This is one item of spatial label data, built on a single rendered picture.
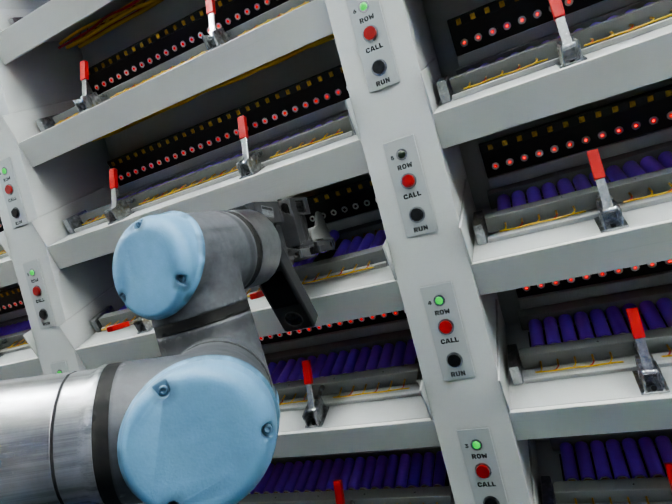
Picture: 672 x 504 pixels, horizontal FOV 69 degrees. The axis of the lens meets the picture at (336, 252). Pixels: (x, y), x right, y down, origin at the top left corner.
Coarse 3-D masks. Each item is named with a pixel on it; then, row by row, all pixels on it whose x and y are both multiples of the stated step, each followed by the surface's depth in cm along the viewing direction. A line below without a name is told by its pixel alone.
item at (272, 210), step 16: (240, 208) 58; (256, 208) 57; (272, 208) 61; (288, 208) 63; (304, 208) 66; (288, 224) 62; (304, 224) 66; (288, 240) 62; (304, 240) 63; (288, 256) 63; (304, 256) 63
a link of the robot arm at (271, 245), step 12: (252, 216) 53; (264, 216) 55; (264, 228) 53; (264, 240) 52; (276, 240) 54; (264, 252) 52; (276, 252) 54; (264, 264) 52; (276, 264) 55; (264, 276) 54
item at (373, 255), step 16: (336, 256) 73; (352, 256) 70; (368, 256) 69; (384, 256) 69; (304, 272) 73; (320, 272) 73; (352, 272) 69; (256, 288) 77; (112, 320) 89; (128, 320) 88
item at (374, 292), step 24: (360, 216) 82; (312, 288) 71; (336, 288) 68; (360, 288) 65; (384, 288) 64; (96, 312) 92; (264, 312) 72; (336, 312) 68; (360, 312) 67; (384, 312) 66; (72, 336) 87; (96, 336) 89; (120, 336) 84; (144, 336) 80; (264, 336) 74; (96, 360) 86; (120, 360) 85
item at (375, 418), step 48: (288, 336) 90; (336, 336) 86; (384, 336) 82; (288, 384) 80; (336, 384) 76; (384, 384) 73; (288, 432) 72; (336, 432) 69; (384, 432) 67; (432, 432) 65
